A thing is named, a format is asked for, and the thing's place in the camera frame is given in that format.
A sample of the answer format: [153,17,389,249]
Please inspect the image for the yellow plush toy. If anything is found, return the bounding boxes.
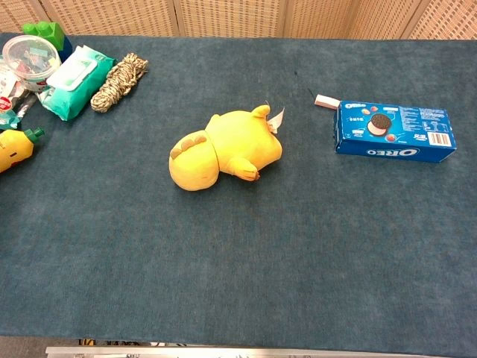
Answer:
[168,104,285,192]

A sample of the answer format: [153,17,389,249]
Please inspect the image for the clear round plastic tub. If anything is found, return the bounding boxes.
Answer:
[1,34,63,93]

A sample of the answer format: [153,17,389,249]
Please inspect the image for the woven folding screen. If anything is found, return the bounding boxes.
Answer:
[0,0,477,40]

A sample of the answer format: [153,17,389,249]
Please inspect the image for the white and red snack packet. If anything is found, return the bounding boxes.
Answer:
[0,61,22,112]

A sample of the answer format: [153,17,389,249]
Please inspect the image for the beige braided rope bundle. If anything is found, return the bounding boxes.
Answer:
[90,52,149,113]

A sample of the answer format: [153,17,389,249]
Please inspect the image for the green wet wipes pack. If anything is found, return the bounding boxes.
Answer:
[37,45,118,122]

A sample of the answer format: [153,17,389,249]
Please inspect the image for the aluminium frame rail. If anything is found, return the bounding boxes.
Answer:
[45,345,397,358]

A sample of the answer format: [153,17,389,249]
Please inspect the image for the small pink eraser block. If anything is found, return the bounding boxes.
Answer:
[314,93,341,111]

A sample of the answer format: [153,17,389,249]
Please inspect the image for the blue table cloth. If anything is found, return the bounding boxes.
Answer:
[0,32,477,357]

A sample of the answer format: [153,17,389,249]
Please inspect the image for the blue Oreo cookie box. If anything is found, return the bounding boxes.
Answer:
[334,99,458,164]

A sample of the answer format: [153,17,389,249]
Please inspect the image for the green snack packet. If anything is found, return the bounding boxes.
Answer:
[0,110,22,131]

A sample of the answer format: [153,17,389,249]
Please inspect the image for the silver black foil packet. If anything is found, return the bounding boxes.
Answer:
[10,90,38,121]

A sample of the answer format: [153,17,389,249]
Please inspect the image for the yellow bottle with green cap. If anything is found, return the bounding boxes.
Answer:
[0,127,45,175]

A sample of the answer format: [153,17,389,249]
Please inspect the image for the green toy building block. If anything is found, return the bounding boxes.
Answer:
[22,21,66,51]

